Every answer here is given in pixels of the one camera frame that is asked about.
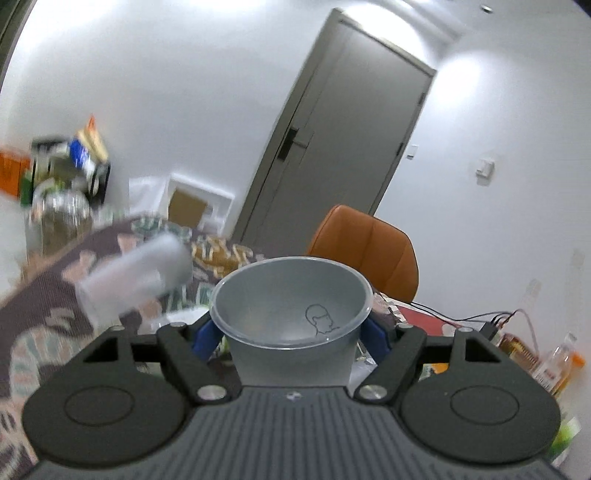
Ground translucent plastic cup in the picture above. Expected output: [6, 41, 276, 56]
[76, 233, 193, 329]

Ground orange box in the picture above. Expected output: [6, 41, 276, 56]
[0, 150, 32, 195]

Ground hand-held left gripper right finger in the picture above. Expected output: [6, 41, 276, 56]
[353, 316, 502, 403]

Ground black rack with packets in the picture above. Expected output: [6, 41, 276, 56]
[30, 115, 112, 204]

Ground patterned tablecloth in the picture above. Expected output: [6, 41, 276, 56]
[0, 214, 416, 480]

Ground glass jar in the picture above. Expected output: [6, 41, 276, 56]
[31, 188, 94, 256]

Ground grey door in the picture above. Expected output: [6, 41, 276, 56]
[239, 8, 437, 254]

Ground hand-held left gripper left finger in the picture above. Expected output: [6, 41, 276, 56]
[82, 318, 242, 406]

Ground black door lock handle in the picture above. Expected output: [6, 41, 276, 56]
[277, 126, 310, 160]

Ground grey plastic cup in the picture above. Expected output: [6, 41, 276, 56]
[210, 256, 374, 387]

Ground orange leather chair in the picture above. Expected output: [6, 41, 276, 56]
[305, 204, 420, 304]

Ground clear bottle orange label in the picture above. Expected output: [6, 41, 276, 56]
[531, 332, 586, 398]

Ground red paper sheet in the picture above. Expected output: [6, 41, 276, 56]
[396, 306, 457, 339]

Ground white picture frame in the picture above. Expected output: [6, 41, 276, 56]
[165, 172, 234, 232]

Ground green packet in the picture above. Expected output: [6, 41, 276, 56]
[549, 414, 581, 468]

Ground red and black cables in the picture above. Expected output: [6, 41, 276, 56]
[410, 302, 525, 342]

